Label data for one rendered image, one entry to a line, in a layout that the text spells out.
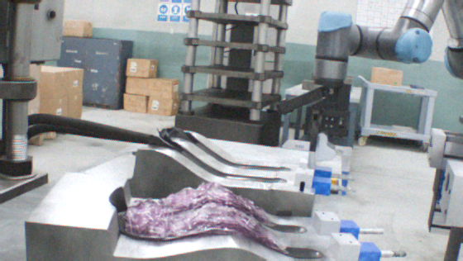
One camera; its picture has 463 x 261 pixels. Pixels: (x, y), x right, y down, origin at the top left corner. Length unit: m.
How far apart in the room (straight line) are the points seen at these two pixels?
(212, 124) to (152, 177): 4.10
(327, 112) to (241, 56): 5.27
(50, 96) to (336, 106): 4.65
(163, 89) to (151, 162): 6.71
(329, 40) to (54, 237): 0.71
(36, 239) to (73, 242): 0.05
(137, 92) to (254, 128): 3.27
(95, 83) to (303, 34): 3.34
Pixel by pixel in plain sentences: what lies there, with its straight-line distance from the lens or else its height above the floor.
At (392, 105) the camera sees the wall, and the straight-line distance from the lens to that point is 7.54.
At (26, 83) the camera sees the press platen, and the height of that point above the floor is 1.03.
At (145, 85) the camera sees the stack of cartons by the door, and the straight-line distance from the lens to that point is 7.87.
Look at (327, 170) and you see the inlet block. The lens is 1.15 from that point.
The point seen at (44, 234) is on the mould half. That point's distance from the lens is 0.70.
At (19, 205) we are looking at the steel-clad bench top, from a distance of 1.09.
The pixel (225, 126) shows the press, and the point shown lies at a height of 0.34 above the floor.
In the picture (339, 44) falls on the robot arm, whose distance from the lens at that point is 1.10.
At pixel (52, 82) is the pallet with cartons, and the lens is 5.54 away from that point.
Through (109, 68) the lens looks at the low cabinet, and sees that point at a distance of 8.01.
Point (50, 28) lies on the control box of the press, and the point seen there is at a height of 1.18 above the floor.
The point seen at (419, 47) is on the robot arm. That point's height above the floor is 1.20.
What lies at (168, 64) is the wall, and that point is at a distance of 8.13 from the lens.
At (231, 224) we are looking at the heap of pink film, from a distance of 0.73.
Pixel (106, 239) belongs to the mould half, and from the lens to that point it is 0.68.
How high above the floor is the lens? 1.16
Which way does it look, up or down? 10 degrees down
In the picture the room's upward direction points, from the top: 5 degrees clockwise
